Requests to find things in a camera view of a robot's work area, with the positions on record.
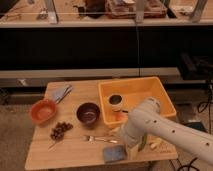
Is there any blue sponge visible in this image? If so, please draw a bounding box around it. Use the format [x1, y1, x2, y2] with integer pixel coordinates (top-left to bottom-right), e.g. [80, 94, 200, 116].
[103, 145, 127, 163]

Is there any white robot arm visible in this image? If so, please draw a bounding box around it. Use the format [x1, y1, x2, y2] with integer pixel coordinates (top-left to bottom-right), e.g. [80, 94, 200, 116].
[118, 97, 213, 166]

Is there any green bean pod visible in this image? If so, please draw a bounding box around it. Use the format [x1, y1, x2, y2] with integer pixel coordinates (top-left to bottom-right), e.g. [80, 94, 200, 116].
[138, 134, 148, 151]

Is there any silver fork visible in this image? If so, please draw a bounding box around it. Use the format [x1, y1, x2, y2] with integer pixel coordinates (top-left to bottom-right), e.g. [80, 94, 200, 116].
[84, 135, 118, 144]

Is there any white cup in bin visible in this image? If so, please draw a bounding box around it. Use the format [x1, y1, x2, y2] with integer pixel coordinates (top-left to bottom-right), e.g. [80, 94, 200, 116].
[108, 94, 123, 112]

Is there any dark purple bowl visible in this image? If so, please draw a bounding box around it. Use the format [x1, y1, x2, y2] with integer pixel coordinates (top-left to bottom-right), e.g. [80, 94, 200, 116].
[76, 102, 100, 126]

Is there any yellow plastic bin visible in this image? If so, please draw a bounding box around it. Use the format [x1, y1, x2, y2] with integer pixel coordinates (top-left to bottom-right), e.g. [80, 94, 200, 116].
[98, 77, 176, 129]

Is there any dark foot pedal box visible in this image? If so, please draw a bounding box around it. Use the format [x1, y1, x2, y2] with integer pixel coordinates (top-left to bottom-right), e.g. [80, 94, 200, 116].
[186, 122, 206, 132]

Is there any bunch of dark grapes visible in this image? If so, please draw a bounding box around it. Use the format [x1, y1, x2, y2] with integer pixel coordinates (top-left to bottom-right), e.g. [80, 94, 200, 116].
[50, 122, 73, 141]

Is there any blue grey cloth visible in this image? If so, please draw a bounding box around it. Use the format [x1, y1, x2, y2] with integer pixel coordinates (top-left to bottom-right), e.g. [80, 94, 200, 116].
[51, 85, 73, 104]

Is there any orange bowl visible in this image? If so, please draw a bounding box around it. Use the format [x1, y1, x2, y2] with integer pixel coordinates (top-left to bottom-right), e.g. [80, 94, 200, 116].
[29, 99, 57, 125]

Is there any black cable on floor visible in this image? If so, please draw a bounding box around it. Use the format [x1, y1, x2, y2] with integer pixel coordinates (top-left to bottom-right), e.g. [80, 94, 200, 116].
[169, 96, 213, 171]

